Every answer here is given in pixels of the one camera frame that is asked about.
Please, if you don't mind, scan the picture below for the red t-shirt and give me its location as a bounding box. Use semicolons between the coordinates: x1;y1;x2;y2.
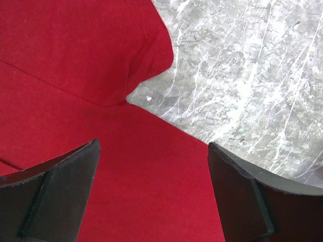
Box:
1;1;224;241

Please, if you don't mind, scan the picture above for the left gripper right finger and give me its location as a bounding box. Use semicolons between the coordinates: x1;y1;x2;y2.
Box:
208;143;322;241

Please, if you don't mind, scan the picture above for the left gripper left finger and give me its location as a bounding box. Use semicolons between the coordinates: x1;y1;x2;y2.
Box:
1;139;100;242

